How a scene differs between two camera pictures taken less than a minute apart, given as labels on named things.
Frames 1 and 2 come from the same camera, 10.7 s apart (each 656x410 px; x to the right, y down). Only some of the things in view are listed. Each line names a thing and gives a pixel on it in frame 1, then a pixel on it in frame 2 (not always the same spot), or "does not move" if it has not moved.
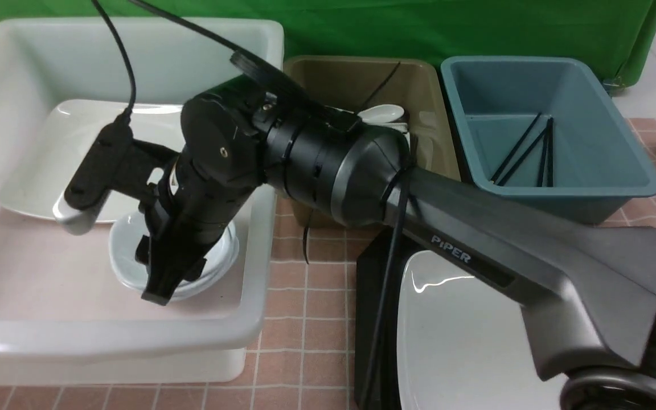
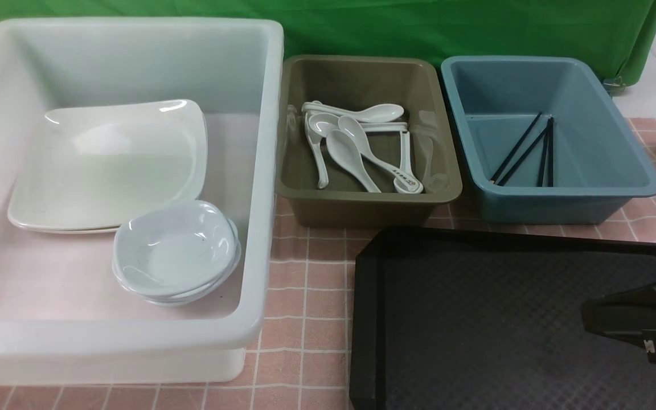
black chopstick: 492,181 does not move
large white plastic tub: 45,303 does not move
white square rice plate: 463,343 -> 87,167
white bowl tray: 123,234 does not move
